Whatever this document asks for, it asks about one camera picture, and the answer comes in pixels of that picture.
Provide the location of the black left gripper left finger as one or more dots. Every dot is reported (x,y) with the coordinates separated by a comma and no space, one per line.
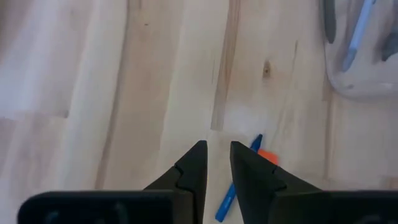
(180,199)

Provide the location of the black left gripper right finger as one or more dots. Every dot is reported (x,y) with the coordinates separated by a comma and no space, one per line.
(264,199)

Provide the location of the blue wax crayon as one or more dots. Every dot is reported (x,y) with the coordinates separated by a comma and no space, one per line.
(225,202)

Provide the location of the orange rubber eraser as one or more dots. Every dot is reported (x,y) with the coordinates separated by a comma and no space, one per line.
(269,156)

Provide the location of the clear plastic bin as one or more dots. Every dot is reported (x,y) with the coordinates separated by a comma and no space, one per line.
(367,87)

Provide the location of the black ballpoint pen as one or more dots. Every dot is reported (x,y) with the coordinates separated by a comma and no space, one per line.
(330,21)

